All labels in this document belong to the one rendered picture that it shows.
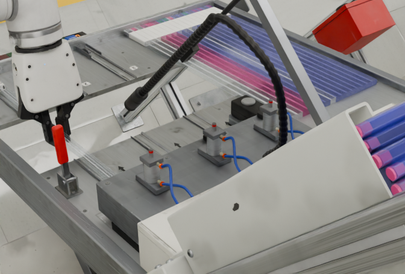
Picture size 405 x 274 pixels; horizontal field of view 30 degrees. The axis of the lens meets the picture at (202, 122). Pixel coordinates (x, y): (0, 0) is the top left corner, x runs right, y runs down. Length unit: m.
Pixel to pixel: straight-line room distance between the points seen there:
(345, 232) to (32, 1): 0.75
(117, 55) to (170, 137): 0.35
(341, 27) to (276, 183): 1.37
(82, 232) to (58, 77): 0.29
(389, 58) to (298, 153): 2.52
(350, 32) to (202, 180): 0.98
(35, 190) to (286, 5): 1.89
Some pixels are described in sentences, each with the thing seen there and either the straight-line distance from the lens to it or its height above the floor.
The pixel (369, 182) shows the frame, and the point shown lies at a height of 1.70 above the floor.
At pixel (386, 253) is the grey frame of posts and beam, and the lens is 0.53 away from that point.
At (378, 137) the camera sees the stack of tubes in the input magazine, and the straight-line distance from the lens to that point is 0.63.
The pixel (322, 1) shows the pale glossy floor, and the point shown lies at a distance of 3.02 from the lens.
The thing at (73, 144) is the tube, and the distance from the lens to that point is 1.24.
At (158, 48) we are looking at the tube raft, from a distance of 1.57.
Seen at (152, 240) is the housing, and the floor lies 1.26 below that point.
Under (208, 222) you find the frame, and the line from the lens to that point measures 0.73.
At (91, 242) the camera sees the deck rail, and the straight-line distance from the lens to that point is 1.05.
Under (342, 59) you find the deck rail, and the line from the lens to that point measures 1.53.
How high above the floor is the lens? 2.11
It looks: 57 degrees down
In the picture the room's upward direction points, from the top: 51 degrees clockwise
